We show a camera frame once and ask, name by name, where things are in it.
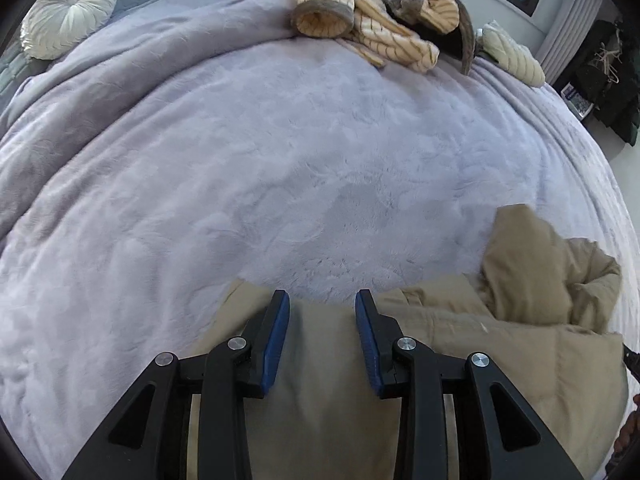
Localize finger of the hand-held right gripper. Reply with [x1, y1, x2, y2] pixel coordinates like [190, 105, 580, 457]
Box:
[622, 341, 640, 382]

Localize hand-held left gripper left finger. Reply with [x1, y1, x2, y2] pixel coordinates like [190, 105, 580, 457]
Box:
[62, 289, 292, 480]

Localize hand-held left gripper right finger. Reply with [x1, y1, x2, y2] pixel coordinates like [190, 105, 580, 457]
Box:
[354, 289, 586, 480]

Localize beige puffer jacket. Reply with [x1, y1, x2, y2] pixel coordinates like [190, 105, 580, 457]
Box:
[187, 203, 630, 480]

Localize dark hanging clothes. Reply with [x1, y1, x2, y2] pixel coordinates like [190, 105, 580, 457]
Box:
[570, 19, 640, 147]

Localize lavender fleece blanket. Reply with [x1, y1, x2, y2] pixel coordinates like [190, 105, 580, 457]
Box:
[0, 0, 640, 480]

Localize blue white printed box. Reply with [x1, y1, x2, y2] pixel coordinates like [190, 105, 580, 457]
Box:
[560, 84, 597, 122]

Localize cream striped fleece robe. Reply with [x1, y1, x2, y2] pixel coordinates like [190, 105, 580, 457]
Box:
[286, 0, 476, 76]

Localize folded white puffer jacket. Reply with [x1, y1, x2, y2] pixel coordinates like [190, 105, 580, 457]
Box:
[475, 20, 547, 88]

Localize grey curtain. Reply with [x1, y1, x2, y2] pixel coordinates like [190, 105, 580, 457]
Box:
[536, 0, 617, 86]

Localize round white pleated pillow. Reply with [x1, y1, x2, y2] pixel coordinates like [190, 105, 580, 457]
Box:
[20, 0, 119, 61]

